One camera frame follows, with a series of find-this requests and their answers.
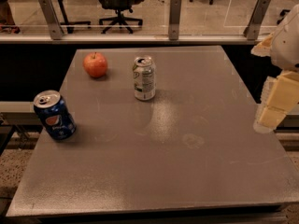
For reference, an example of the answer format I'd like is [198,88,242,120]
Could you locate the red apple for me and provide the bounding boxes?
[83,52,107,78]

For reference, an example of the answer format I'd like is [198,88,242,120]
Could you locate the metal railing bracket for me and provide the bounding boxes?
[243,0,271,40]
[38,0,64,40]
[168,0,181,40]

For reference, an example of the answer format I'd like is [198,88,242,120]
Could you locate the middle metal railing bracket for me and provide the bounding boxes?
[168,0,181,40]

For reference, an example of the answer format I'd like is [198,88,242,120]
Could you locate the black stand with base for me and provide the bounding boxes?
[57,0,91,34]

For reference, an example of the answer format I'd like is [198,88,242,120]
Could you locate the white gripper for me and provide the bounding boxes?
[250,5,299,133]

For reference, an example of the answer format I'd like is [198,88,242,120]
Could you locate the right metal railing bracket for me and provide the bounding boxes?
[243,0,271,40]

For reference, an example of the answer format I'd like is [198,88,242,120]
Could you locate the silver green 7up can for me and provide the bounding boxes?
[133,55,156,101]

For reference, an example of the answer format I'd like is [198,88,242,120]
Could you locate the grey table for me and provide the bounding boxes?
[7,46,299,217]

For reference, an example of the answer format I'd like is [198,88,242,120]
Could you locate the black office chair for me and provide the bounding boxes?
[98,0,145,34]

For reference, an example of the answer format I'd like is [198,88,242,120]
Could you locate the blue pepsi can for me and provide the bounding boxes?
[34,90,77,140]

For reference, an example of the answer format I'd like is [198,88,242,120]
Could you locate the left metal railing bracket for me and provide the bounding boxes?
[38,0,64,40]

